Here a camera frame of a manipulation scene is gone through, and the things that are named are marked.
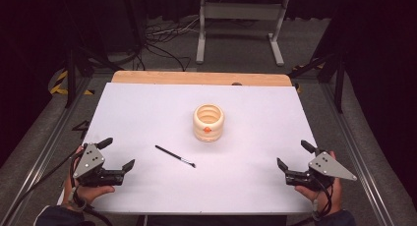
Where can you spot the thin black brush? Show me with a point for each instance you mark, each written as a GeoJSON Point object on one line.
{"type": "Point", "coordinates": [173, 156]}

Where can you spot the white metal frame stand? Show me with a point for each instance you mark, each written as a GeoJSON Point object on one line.
{"type": "Point", "coordinates": [241, 11]}

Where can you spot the cream ribbed holder cup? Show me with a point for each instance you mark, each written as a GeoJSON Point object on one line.
{"type": "Point", "coordinates": [208, 134]}

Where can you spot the small dark table knob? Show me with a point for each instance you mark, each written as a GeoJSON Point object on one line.
{"type": "Point", "coordinates": [236, 84]}

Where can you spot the black table bracket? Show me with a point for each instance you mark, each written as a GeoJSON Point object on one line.
{"type": "Point", "coordinates": [82, 127]}

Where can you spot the wooden table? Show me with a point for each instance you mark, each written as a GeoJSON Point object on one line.
{"type": "Point", "coordinates": [196, 78]}

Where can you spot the person's left hand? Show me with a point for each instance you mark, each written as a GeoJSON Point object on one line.
{"type": "Point", "coordinates": [91, 193]}

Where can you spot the person's right hand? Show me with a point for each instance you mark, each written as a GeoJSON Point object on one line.
{"type": "Point", "coordinates": [323, 199]}

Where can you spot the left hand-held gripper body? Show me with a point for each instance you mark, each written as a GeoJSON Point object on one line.
{"type": "Point", "coordinates": [88, 160]}

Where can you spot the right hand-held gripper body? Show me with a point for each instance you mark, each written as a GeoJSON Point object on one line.
{"type": "Point", "coordinates": [327, 167]}

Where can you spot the black tripod stand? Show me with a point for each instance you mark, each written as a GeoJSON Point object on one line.
{"type": "Point", "coordinates": [339, 75]}

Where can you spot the white table board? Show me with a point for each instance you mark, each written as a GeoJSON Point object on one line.
{"type": "Point", "coordinates": [249, 173]}

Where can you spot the aluminium floor rail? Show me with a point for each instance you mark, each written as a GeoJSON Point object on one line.
{"type": "Point", "coordinates": [42, 154]}
{"type": "Point", "coordinates": [357, 154]}

